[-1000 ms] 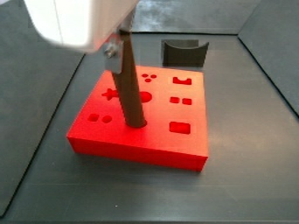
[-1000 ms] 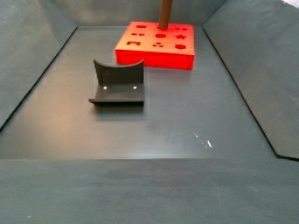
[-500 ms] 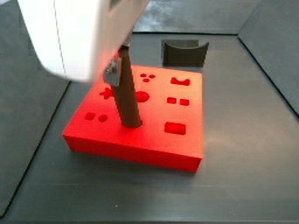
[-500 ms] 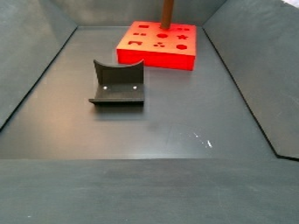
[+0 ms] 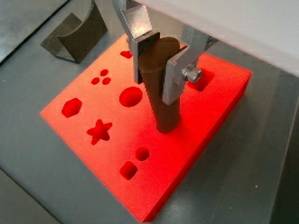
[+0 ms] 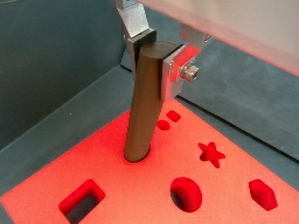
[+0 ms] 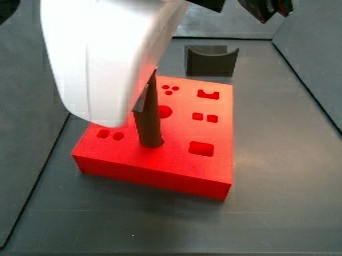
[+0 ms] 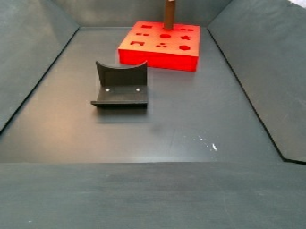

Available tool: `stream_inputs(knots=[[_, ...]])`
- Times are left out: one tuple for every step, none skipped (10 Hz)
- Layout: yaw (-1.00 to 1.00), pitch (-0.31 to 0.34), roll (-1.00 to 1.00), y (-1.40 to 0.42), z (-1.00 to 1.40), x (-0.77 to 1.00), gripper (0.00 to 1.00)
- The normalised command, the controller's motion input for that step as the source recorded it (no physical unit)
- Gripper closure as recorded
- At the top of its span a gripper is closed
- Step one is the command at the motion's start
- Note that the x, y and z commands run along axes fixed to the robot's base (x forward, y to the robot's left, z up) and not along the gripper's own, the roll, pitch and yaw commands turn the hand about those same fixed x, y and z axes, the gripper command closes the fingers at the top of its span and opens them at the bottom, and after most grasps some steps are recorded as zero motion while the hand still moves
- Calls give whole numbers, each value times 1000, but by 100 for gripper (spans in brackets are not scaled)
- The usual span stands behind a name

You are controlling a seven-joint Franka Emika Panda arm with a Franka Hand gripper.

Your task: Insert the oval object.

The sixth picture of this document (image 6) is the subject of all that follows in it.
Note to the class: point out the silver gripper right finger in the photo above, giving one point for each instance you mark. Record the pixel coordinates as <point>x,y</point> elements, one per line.
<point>177,64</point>

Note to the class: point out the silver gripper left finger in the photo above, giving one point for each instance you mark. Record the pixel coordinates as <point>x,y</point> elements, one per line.
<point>137,31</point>

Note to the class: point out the brown oval peg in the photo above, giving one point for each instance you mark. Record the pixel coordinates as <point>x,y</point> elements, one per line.
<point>146,102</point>

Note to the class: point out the red shape sorting board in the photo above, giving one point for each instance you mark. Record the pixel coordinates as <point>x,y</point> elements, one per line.
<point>196,180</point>

